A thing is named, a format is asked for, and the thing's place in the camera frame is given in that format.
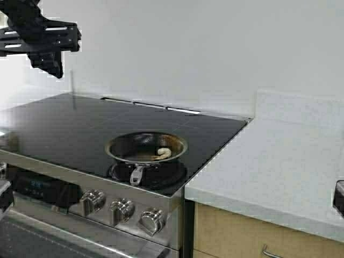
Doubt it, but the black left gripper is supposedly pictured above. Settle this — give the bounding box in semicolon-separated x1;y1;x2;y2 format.
1;15;81;78

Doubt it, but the left steel stove knob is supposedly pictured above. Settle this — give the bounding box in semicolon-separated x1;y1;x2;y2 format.
80;189;106;217

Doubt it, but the far left stove knob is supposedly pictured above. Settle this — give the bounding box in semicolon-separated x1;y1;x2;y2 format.
0;162;8;180

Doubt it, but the middle steel stove knob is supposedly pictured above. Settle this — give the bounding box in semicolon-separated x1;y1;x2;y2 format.
108;198;135;226

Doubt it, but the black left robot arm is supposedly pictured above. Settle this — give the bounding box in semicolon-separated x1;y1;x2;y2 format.
1;1;82;79

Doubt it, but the black appliance at right edge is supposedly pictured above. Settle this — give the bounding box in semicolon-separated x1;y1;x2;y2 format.
333;180;344;217

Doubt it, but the steel stove knob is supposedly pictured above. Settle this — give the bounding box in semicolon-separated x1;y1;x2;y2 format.
138;209;166;236
80;189;106;217
108;198;135;226

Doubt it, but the steel drawer handle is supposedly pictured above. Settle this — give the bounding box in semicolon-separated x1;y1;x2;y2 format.
262;245;282;258

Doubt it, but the stainless steel oven front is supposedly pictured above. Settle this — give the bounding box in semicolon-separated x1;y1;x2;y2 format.
1;151;188;257

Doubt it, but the raw shrimp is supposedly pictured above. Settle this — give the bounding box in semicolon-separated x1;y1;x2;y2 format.
151;148;172;161

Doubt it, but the right steel stove knob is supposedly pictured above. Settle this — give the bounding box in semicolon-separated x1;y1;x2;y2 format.
138;209;166;236

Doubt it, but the wooden cabinet drawer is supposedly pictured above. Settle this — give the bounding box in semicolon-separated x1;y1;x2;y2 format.
193;203;343;257

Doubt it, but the black glass stove cooktop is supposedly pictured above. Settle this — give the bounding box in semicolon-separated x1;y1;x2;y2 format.
1;94;246;197

